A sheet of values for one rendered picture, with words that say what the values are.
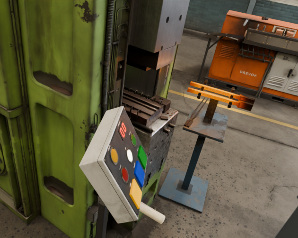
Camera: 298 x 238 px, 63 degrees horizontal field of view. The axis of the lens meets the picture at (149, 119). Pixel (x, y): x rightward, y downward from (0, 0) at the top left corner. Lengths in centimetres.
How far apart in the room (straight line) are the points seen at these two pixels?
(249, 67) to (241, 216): 306
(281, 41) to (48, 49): 390
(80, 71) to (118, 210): 58
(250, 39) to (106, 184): 405
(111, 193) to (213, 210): 161
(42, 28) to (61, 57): 16
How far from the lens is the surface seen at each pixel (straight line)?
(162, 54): 122
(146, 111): 140
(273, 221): 254
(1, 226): 213
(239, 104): 169
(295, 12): 884
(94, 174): 76
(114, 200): 83
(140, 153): 101
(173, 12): 122
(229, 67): 483
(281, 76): 491
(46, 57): 131
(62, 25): 118
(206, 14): 878
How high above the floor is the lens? 168
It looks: 31 degrees down
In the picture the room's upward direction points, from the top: 11 degrees clockwise
